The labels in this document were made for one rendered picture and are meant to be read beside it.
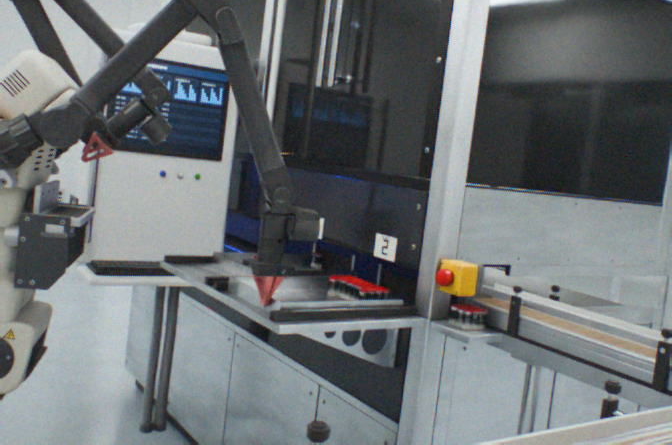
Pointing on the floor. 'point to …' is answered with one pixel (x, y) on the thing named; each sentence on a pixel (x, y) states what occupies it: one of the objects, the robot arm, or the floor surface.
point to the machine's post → (447, 186)
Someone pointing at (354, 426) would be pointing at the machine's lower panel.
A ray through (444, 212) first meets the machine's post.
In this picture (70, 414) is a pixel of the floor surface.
